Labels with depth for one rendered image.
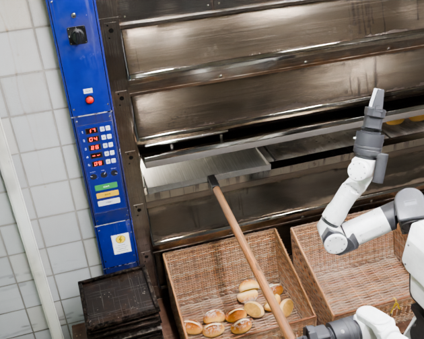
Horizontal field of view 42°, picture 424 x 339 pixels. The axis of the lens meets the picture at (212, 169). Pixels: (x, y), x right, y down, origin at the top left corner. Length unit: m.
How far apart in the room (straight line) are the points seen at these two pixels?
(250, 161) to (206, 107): 0.42
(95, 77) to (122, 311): 0.90
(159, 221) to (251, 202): 0.42
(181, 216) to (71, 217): 0.47
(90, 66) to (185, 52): 0.35
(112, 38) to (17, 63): 0.33
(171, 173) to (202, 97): 0.42
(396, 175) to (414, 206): 0.91
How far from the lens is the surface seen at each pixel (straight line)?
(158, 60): 2.08
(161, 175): 2.44
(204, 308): 2.63
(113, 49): 2.05
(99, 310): 2.27
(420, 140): 2.78
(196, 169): 2.46
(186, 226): 2.46
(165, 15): 2.06
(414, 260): 1.85
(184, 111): 2.19
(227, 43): 2.13
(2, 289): 2.57
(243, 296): 2.60
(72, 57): 2.01
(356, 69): 2.43
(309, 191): 2.60
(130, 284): 2.34
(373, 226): 1.92
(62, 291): 2.60
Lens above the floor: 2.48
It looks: 32 degrees down
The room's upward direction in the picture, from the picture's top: 4 degrees counter-clockwise
